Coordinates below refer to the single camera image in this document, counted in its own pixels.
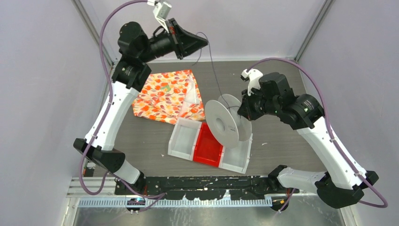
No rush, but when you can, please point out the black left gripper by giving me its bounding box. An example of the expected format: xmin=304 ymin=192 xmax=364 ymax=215
xmin=140 ymin=19 xmax=209 ymax=64

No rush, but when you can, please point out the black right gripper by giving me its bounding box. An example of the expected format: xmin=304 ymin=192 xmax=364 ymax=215
xmin=239 ymin=85 xmax=279 ymax=121

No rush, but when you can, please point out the white perforated cable spool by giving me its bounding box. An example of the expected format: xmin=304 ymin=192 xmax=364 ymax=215
xmin=205 ymin=94 xmax=252 ymax=148

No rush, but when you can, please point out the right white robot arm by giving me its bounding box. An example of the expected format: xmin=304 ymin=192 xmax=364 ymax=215
xmin=238 ymin=69 xmax=378 ymax=209

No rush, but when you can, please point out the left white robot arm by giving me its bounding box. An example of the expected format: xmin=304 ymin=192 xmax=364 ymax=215
xmin=73 ymin=18 xmax=208 ymax=195

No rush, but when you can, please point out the right white plastic bin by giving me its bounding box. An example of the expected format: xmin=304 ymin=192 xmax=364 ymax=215
xmin=218 ymin=134 xmax=253 ymax=174

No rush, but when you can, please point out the white plastic bin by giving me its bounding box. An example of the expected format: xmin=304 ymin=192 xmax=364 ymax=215
xmin=168 ymin=118 xmax=202 ymax=161
xmin=218 ymin=134 xmax=253 ymax=174

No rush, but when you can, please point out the floral orange cloth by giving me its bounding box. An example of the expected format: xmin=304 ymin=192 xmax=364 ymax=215
xmin=132 ymin=69 xmax=205 ymax=125

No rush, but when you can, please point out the red plastic bin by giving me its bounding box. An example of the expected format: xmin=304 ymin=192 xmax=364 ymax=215
xmin=193 ymin=123 xmax=223 ymax=167

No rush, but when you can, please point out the left white plastic bin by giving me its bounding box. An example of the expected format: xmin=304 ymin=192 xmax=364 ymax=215
xmin=168 ymin=118 xmax=202 ymax=161

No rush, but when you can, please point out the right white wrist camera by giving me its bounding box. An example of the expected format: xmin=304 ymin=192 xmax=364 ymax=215
xmin=240 ymin=69 xmax=263 ymax=96

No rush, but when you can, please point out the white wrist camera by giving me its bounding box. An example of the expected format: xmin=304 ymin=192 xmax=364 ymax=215
xmin=240 ymin=69 xmax=263 ymax=96
xmin=147 ymin=0 xmax=172 ymax=33

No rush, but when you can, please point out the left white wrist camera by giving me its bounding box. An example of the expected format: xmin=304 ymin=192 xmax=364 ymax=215
xmin=147 ymin=0 xmax=172 ymax=33

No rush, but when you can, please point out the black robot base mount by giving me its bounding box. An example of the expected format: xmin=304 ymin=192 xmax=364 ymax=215
xmin=130 ymin=176 xmax=292 ymax=201

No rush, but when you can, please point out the slotted white cable duct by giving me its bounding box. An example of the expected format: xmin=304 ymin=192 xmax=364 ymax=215
xmin=77 ymin=197 xmax=272 ymax=208

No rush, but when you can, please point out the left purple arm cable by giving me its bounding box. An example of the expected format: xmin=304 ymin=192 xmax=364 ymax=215
xmin=78 ymin=0 xmax=166 ymax=200

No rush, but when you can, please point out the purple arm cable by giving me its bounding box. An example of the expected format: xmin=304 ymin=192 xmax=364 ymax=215
xmin=247 ymin=57 xmax=389 ymax=209
xmin=78 ymin=0 xmax=166 ymax=200

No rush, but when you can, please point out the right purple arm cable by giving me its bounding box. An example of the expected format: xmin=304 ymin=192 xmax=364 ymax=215
xmin=247 ymin=57 xmax=389 ymax=209

